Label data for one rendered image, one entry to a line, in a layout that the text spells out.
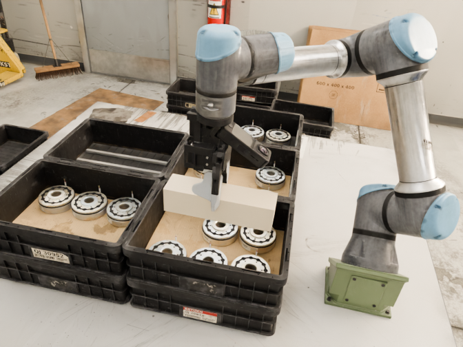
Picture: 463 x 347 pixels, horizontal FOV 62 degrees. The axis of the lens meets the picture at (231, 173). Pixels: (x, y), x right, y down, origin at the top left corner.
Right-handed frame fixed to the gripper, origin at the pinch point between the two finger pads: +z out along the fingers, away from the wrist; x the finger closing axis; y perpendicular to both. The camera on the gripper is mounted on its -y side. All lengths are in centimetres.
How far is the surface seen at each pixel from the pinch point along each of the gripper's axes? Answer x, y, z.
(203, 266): 5.6, 1.9, 16.6
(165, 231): -12.3, 18.2, 25.9
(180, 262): 5.8, 7.4, 16.7
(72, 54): -317, 244, 92
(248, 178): -46, 0, 26
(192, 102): -187, 64, 67
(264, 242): -13.2, -10.4, 23.1
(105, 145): -51, 57, 26
